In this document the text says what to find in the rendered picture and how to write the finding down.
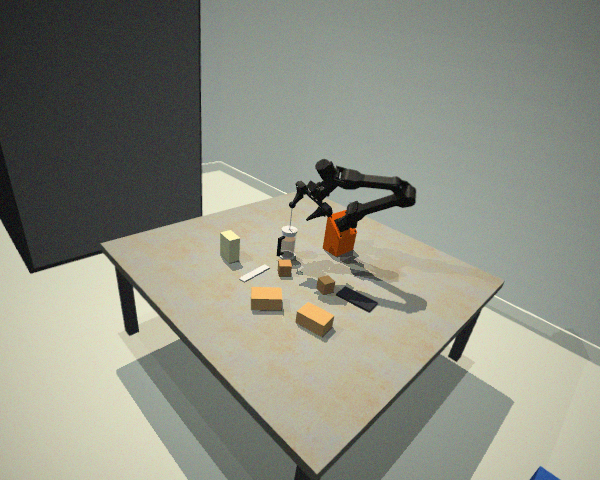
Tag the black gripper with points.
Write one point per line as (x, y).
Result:
(324, 209)

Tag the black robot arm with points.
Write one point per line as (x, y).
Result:
(404, 193)

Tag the white flat bar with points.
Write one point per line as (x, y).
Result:
(254, 273)

